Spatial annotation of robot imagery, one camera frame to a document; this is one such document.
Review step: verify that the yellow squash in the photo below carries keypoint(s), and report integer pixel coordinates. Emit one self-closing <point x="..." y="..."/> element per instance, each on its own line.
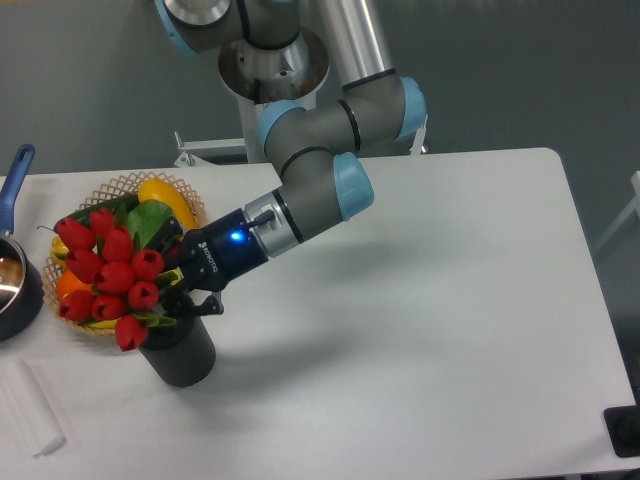
<point x="164" y="192"/>

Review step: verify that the red tulip bouquet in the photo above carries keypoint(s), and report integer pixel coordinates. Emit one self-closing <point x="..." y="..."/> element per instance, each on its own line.
<point x="123" y="281"/>

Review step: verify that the green bok choy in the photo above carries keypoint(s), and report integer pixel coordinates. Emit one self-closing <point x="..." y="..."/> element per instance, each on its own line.
<point x="144" y="220"/>

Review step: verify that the woven wicker basket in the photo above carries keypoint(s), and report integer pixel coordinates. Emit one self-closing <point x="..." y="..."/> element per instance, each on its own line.
<point x="116" y="188"/>

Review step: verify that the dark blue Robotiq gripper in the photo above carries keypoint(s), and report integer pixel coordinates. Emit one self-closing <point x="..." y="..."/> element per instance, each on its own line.
<point x="208" y="259"/>

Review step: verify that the white metal frame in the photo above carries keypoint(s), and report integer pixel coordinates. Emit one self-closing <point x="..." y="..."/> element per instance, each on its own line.
<point x="234" y="150"/>

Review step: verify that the black ribbed vase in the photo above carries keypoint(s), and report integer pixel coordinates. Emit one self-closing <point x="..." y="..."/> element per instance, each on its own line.
<point x="182" y="355"/>

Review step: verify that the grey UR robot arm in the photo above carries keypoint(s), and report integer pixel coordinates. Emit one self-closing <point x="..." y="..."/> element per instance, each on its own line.
<point x="316" y="103"/>

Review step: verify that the yellow bell pepper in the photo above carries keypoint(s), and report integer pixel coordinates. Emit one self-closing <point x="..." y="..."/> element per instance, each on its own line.
<point x="58" y="252"/>

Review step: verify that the dark pot blue handle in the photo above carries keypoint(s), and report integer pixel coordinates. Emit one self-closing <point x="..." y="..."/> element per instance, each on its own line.
<point x="21" y="285"/>

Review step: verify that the black device at edge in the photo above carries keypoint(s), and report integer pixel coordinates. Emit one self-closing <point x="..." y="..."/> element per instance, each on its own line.
<point x="623" y="429"/>

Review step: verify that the dark green cucumber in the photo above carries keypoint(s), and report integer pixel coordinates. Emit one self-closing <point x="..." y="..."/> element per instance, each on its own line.
<point x="97" y="219"/>

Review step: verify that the orange fruit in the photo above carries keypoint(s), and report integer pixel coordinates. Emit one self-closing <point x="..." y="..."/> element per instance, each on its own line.
<point x="69" y="283"/>

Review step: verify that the yellow banana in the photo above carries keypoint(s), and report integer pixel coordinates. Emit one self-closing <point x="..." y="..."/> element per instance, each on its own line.
<point x="100" y="324"/>

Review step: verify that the white folded cloth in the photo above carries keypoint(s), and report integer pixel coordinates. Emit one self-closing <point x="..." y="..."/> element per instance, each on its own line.
<point x="34" y="416"/>

